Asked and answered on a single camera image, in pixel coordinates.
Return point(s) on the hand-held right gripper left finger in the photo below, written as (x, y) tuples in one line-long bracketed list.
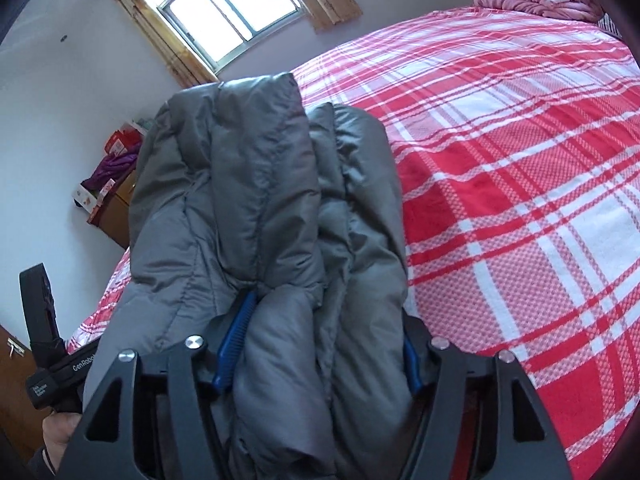
[(235, 350)]

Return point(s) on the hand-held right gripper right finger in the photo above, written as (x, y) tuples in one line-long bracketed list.
[(411, 365)]

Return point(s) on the grey puffer jacket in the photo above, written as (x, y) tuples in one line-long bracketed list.
[(260, 210)]

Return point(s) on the person's left forearm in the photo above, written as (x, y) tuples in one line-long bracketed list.
[(42, 465)]

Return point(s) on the person's left hand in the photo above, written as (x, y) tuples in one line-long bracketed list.
[(57, 435)]

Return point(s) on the wooden desk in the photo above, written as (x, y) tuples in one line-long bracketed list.
[(117, 215)]

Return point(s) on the white and red carton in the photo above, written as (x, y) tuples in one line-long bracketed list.
[(92, 197)]

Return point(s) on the red plaid blanket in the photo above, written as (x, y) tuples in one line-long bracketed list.
[(500, 185)]

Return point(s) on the red box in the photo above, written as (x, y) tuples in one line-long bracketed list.
[(122, 141)]

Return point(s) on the long tan curtain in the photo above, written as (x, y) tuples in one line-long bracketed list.
[(160, 35)]

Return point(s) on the window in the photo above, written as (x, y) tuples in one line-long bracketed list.
[(225, 5)]

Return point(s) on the striped pillow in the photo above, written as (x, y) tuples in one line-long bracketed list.
[(610, 25)]

